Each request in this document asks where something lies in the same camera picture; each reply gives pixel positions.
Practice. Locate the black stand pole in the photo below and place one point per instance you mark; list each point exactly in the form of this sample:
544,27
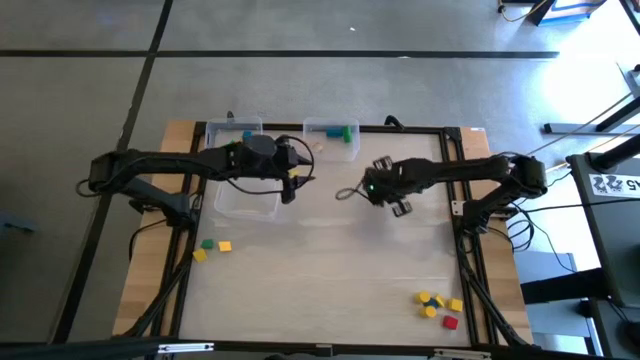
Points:
615,155

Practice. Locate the blue white box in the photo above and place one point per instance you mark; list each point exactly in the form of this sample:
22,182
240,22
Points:
570,7

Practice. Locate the blue wooden block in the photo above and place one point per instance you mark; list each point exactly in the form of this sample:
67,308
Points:
334,132

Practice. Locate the silver bracket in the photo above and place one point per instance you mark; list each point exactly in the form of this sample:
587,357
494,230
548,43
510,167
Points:
186,347
462,354

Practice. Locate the white frame bracket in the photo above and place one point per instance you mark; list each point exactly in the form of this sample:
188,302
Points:
457,207

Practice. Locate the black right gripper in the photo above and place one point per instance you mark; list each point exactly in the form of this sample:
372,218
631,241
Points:
395,182

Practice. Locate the yellow wooden block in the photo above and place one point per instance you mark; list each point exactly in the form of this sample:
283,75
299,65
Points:
294,172

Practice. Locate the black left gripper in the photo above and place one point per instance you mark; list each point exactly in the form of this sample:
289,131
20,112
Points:
286,160

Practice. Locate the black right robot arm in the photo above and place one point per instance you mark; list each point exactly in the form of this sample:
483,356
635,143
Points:
460,170

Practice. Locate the black cart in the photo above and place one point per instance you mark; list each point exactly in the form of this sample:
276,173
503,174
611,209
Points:
615,235

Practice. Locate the tall green cylinder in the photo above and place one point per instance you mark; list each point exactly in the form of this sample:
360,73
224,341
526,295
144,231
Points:
346,134

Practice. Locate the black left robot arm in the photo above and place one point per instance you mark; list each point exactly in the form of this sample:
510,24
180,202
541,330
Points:
165,162

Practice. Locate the clear plastic bin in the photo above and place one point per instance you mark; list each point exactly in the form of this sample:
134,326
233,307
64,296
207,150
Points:
250,207
220,131
330,152

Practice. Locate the black aluminium table frame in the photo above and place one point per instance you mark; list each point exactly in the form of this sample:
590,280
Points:
415,129

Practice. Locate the grey stand base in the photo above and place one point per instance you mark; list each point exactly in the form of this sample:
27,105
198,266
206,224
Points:
575,129

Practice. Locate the red wooden cube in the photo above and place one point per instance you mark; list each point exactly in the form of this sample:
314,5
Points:
450,322

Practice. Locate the yellow wooden cylinder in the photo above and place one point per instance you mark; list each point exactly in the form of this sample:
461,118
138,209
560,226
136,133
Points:
428,312
423,297

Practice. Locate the black frame clamp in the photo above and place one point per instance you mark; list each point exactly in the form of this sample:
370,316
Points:
393,121
230,116

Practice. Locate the white marker label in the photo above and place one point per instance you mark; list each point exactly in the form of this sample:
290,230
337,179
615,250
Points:
612,185

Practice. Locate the green wooden cube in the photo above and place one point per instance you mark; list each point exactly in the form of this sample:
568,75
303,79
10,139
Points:
207,243

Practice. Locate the blue wooden cube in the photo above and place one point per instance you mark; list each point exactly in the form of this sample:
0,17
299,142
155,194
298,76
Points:
247,134

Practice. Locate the dark teal block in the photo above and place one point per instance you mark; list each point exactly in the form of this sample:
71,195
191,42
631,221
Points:
432,302

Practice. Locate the natural wood cylinder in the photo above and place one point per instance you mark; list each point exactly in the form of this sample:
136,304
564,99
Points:
317,147

